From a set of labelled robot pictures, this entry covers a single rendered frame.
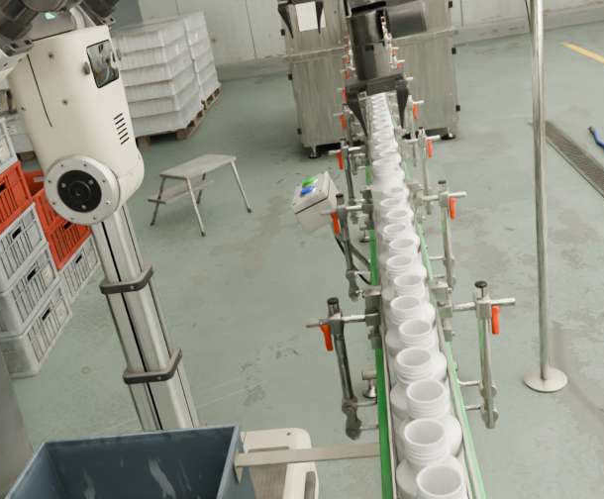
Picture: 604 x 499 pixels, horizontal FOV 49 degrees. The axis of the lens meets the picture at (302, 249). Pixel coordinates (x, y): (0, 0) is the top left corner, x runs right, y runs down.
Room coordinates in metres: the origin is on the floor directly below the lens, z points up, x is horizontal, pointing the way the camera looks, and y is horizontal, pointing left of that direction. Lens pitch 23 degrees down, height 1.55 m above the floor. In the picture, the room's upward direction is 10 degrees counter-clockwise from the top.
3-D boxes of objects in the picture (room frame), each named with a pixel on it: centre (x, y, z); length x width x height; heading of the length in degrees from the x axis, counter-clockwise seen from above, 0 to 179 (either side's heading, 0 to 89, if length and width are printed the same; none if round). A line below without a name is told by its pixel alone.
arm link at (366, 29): (1.15, -0.17, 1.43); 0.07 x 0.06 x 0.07; 81
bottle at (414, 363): (0.57, -0.09, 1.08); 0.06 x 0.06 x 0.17
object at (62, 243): (3.74, 1.52, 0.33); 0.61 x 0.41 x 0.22; 175
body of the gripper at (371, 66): (1.15, -0.17, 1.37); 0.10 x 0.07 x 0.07; 82
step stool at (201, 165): (4.54, 0.68, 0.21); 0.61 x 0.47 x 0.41; 45
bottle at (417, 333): (0.63, -0.11, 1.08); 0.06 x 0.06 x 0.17
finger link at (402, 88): (1.15, -0.20, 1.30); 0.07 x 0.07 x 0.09; 82
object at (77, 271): (3.73, 1.52, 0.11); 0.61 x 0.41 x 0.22; 175
